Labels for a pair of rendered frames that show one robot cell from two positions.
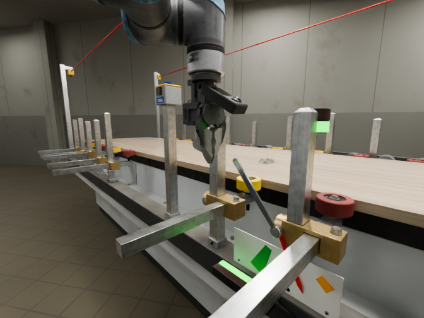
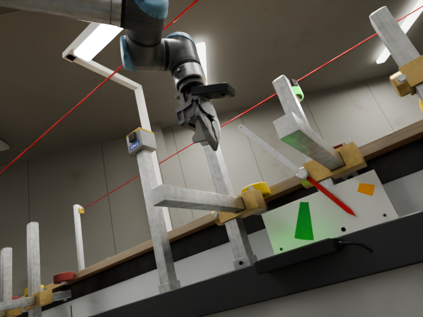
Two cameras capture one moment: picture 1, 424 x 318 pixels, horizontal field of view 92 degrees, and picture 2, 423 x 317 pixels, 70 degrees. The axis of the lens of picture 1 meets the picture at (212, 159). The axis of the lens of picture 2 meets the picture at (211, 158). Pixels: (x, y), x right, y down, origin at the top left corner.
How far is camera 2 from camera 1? 49 cm
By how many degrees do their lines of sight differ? 36
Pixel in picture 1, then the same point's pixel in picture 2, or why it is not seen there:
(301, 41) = (245, 148)
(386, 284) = not seen: outside the picture
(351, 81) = not seen: hidden behind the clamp
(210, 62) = (195, 69)
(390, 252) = (411, 186)
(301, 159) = (293, 107)
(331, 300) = (379, 198)
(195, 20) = (178, 46)
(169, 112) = (146, 156)
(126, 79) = (19, 238)
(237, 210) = (257, 197)
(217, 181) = (224, 182)
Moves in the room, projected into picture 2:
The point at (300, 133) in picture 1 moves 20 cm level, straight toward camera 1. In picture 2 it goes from (283, 92) to (283, 34)
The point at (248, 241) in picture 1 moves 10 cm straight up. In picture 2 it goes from (282, 216) to (268, 175)
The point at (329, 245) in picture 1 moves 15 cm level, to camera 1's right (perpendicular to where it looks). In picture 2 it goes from (347, 151) to (404, 141)
